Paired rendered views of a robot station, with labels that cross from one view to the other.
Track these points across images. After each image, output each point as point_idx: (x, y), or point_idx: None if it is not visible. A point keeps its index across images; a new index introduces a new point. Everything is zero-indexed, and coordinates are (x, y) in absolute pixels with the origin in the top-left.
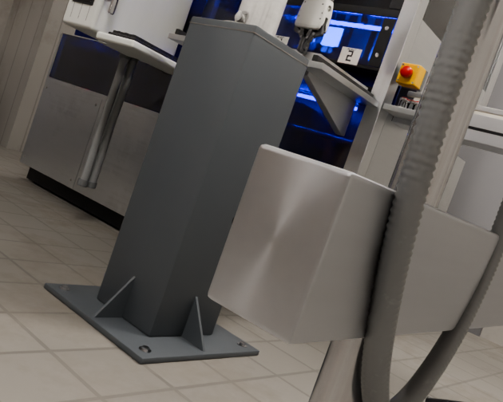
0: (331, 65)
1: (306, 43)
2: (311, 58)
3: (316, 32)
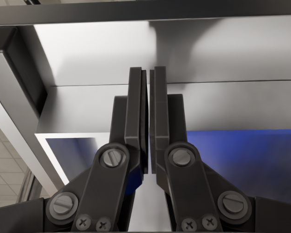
0: (33, 153)
1: (114, 124)
2: (92, 105)
3: (37, 227)
